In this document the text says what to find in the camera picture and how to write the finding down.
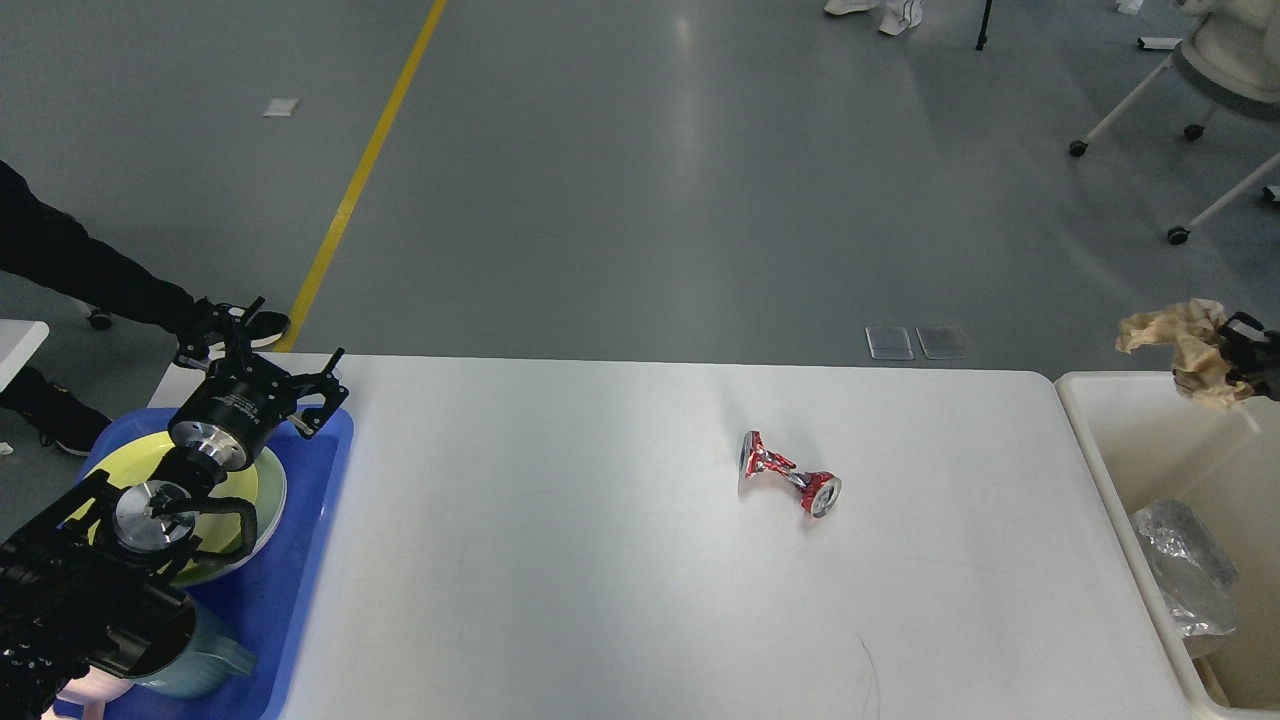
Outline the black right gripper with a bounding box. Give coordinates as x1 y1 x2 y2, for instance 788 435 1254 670
1217 313 1279 401

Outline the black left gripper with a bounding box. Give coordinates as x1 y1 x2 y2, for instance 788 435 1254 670
168 297 349 471

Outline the yellow plastic plate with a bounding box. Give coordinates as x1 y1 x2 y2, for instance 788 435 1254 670
67 433 262 568

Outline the teal mug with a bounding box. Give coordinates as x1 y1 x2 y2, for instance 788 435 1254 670
124 598 259 700

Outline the red snack wrapper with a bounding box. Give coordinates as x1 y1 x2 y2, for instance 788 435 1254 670
739 430 844 519

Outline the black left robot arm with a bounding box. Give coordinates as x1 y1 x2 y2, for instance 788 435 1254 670
3 304 349 719

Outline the white plastic bin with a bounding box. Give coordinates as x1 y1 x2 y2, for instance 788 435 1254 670
1056 372 1279 719

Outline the blue plastic tray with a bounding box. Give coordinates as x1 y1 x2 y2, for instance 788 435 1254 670
104 409 355 719

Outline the white rolling chair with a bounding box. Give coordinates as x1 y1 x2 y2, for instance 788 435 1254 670
1068 0 1280 247

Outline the pink ribbed mug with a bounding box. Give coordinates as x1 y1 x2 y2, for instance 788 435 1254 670
56 667 134 719

